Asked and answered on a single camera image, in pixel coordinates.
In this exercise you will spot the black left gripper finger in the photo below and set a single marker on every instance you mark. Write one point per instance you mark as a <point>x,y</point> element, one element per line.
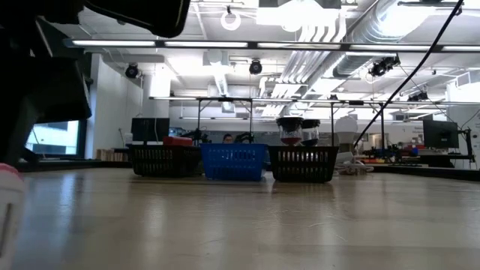
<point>11,142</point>

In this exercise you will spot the hot pink USB charger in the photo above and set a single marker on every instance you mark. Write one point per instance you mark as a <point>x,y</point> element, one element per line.
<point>11,210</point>

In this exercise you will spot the red sand hourglass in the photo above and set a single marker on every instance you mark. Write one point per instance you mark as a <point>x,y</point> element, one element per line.
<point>290,140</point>

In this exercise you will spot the blue sand hourglass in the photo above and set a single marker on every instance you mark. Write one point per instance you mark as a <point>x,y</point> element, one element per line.
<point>312,141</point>

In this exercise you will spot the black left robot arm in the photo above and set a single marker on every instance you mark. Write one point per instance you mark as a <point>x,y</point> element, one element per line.
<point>150,17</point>

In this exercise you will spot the large window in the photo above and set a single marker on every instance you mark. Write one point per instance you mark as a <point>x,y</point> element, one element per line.
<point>56,137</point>

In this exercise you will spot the black ceiling spotlight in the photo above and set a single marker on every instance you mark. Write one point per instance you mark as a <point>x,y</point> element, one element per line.
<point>132,71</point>
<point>255,67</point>

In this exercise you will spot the wooden crates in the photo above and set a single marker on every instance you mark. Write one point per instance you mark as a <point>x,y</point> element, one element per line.
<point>112,155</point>

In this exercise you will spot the black computer monitor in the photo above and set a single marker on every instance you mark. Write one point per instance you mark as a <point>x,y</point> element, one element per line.
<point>440,133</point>
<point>150,129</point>

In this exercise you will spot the black plastic basket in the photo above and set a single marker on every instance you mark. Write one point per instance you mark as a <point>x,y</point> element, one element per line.
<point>303,165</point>
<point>165,161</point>

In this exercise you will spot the person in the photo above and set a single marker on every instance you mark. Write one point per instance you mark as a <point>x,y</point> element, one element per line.
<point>227,138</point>

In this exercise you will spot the blue plastic basket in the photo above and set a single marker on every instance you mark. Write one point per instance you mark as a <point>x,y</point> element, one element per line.
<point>234,161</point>

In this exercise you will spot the white light bulb on base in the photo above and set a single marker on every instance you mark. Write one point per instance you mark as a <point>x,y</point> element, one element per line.
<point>346,127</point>

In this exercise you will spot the cluttered background workbench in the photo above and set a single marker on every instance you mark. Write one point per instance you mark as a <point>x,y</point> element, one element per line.
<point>405,152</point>

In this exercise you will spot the background black rig frame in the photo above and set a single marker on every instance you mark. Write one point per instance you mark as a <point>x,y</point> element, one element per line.
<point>225,99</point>

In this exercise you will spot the black ceiling camera cluster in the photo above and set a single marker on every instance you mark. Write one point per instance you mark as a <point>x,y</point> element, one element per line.
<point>382,66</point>

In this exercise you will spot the black aluminium rig frame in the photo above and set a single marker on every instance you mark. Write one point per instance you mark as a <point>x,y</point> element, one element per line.
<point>412,170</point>

